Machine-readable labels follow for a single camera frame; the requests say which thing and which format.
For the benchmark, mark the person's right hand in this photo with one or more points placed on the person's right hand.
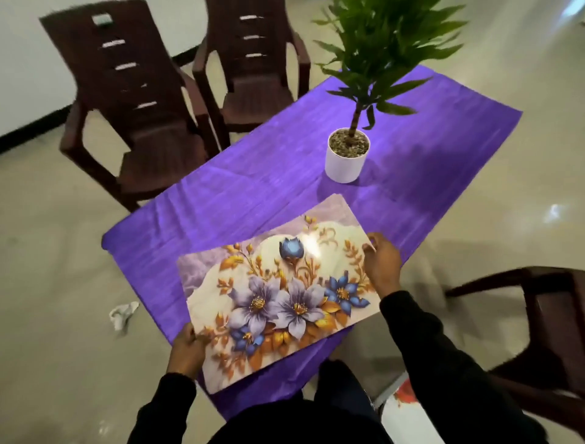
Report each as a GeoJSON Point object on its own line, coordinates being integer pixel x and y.
{"type": "Point", "coordinates": [383, 267]}

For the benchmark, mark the person's left hand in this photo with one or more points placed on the person's left hand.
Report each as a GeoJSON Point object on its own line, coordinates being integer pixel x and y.
{"type": "Point", "coordinates": [186, 353]}

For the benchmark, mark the person's left thumb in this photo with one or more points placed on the person's left thumb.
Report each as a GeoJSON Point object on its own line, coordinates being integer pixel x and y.
{"type": "Point", "coordinates": [197, 336]}

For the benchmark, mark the person's right fingers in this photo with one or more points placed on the person's right fingers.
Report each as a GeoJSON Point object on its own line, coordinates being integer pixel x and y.
{"type": "Point", "coordinates": [371, 242]}

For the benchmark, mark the floral printed placemat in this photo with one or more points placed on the floral printed placemat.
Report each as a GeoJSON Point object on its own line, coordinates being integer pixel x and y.
{"type": "Point", "coordinates": [283, 292]}

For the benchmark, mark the person's right forearm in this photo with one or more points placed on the person's right forearm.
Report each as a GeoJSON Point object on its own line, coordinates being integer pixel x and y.
{"type": "Point", "coordinates": [450, 375]}

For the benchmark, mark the person's left forearm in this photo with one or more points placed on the person's left forearm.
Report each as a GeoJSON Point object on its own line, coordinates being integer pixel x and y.
{"type": "Point", "coordinates": [161, 407]}

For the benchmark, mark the crumpled white paper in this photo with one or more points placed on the crumpled white paper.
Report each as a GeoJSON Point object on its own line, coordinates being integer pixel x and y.
{"type": "Point", "coordinates": [122, 313]}

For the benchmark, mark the white plant pot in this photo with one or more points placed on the white plant pot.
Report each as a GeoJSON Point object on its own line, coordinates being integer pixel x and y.
{"type": "Point", "coordinates": [345, 160]}

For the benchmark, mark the purple tablecloth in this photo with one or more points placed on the purple tablecloth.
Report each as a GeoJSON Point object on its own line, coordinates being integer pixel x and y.
{"type": "Point", "coordinates": [274, 174]}

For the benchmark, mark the person's black clothing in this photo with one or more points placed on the person's black clothing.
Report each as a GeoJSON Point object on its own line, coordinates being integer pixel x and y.
{"type": "Point", "coordinates": [320, 411]}

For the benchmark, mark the white floral placemat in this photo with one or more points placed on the white floral placemat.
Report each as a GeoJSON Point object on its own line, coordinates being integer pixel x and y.
{"type": "Point", "coordinates": [406, 414]}

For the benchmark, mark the green potted plant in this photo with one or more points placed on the green potted plant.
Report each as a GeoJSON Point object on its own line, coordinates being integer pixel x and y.
{"type": "Point", "coordinates": [381, 50]}

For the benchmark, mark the dark brown plastic chair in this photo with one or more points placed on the dark brown plastic chair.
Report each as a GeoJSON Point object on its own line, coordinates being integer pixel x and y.
{"type": "Point", "coordinates": [544, 338]}
{"type": "Point", "coordinates": [137, 114]}
{"type": "Point", "coordinates": [253, 68]}

